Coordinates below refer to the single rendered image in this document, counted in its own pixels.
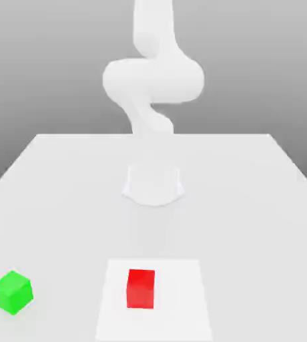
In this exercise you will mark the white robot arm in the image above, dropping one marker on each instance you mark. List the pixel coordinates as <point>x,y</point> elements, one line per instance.
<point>153,80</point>

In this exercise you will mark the small red cube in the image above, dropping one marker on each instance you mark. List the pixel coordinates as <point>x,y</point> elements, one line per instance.
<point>140,289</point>

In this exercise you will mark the small green cube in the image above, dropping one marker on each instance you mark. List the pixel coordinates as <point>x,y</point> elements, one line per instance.
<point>12,292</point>

